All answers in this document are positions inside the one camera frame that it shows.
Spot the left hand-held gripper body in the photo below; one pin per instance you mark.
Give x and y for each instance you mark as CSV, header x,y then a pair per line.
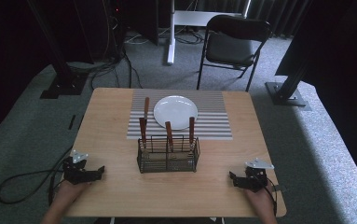
x,y
75,172

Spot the white round plate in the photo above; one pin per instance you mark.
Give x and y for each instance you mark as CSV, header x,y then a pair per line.
x,y
175,112

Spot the white desk frame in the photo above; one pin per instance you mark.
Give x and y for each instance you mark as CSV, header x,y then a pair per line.
x,y
179,18

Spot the grey pleated curtain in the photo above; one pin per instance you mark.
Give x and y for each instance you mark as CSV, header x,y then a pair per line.
x,y
275,15

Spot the person's right hand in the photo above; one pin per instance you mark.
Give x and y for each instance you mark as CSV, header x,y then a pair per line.
x,y
260,199

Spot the person's left hand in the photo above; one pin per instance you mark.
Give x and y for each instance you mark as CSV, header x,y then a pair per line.
x,y
70,189

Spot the grey striped placemat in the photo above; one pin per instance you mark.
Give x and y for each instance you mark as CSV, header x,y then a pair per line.
x,y
213,121

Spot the black folding chair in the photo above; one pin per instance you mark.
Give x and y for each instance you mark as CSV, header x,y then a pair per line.
x,y
232,46

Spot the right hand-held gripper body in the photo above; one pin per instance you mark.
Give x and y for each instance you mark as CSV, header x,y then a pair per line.
x,y
256,178

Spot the small black floor strip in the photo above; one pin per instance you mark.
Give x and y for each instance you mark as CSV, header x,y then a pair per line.
x,y
71,122

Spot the black metal stand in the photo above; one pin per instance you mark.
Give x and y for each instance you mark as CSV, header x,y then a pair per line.
x,y
286,93
64,81

